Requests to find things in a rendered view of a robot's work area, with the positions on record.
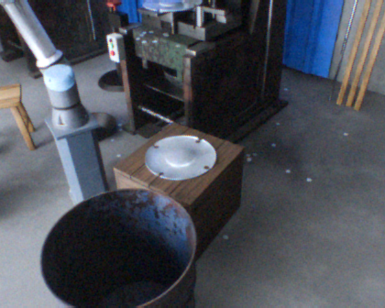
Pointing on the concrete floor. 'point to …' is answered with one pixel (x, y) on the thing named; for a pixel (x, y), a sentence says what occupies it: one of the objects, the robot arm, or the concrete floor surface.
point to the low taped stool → (7, 95)
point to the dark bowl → (104, 124)
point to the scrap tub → (122, 253)
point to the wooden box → (191, 200)
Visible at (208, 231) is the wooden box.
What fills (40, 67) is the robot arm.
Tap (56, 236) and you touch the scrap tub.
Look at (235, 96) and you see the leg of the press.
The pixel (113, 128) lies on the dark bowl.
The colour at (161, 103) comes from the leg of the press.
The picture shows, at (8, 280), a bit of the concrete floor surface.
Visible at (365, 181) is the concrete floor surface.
